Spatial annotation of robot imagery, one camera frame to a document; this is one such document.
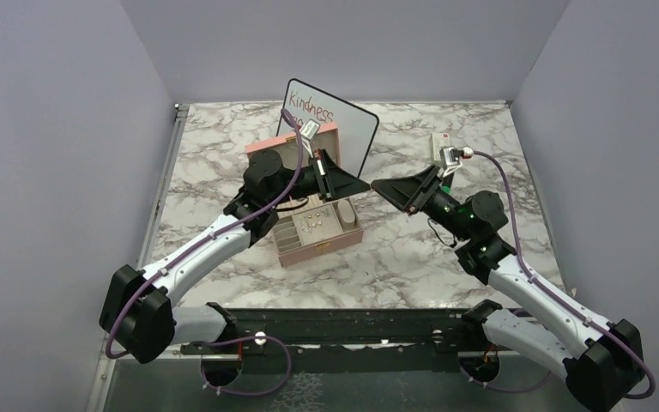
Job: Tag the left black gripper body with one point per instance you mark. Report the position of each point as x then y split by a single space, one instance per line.
311 181

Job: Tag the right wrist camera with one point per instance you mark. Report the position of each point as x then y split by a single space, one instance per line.
453 158

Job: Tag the beige oval cushion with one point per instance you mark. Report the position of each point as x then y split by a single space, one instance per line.
346 215

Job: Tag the green marker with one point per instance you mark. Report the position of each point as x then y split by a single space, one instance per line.
446 184

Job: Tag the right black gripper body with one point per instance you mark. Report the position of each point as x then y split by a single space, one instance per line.
438 202

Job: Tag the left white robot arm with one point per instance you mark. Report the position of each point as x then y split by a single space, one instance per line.
137 314

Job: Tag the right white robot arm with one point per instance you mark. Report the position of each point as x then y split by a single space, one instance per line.
600 361

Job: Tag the pink jewelry box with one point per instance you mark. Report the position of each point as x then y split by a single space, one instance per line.
308 227

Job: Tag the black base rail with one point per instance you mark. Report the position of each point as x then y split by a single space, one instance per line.
345 341

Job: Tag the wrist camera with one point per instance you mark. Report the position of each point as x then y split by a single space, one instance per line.
309 129
453 158

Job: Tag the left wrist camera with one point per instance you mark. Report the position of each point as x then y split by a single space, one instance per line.
309 129

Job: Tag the small whiteboard with writing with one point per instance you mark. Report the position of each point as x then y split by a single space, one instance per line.
356 126

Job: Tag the small white card box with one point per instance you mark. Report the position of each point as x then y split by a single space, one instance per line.
438 141

